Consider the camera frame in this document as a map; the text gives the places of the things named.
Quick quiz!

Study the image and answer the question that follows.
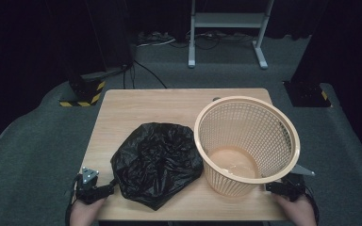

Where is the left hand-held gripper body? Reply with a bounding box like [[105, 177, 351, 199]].
[[74, 167, 116, 205]]

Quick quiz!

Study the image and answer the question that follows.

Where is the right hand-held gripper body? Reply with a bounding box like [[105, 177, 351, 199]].
[[276, 163, 316, 202]]

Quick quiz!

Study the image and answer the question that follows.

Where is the black plastic garbage bag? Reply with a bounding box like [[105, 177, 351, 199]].
[[109, 121, 205, 212]]

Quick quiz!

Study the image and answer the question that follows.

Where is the beige plastic mesh basket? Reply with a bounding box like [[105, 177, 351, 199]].
[[193, 95, 302, 198]]

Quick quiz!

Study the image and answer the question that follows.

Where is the person's left hand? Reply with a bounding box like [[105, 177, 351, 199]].
[[69, 197, 108, 226]]

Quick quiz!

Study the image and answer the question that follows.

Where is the person's right hand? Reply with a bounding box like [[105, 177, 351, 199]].
[[271, 192, 319, 226]]

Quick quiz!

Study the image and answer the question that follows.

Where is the black stand base yellow mark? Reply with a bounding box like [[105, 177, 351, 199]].
[[283, 80, 333, 108]]

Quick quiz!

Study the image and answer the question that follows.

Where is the black yellow striped stand base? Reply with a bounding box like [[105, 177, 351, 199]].
[[58, 78, 107, 108]]

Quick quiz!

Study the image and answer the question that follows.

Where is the white metal stand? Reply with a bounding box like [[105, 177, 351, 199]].
[[187, 0, 275, 71]]

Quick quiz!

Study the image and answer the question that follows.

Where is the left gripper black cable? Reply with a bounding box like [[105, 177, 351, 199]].
[[64, 173, 83, 225]]

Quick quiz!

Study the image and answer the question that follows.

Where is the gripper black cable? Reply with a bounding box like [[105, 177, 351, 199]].
[[64, 173, 83, 225], [304, 185, 321, 225]]

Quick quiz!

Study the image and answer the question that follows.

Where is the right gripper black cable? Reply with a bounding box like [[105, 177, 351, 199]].
[[304, 185, 321, 225]]

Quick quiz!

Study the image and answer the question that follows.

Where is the black floor cable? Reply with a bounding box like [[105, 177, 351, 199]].
[[122, 60, 168, 89]]

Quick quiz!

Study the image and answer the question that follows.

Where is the bundle of floor cables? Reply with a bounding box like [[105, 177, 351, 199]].
[[136, 30, 256, 51]]

